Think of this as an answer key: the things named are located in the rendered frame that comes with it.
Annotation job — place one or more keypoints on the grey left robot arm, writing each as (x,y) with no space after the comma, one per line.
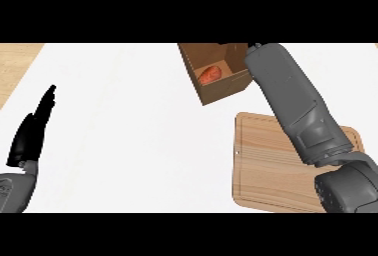
(16,190)

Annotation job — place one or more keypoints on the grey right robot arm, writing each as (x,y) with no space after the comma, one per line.
(304,113)

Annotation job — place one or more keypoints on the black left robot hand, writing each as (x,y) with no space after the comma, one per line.
(29,136)

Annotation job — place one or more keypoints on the wooden cutting board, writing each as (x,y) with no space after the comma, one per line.
(266,166)

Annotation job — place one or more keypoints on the orange sweet potato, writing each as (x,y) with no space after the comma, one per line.
(210,74)

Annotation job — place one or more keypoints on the brown cardboard box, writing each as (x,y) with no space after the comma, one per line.
(221,80)

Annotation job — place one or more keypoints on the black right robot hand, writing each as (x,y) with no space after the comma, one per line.
(255,44)

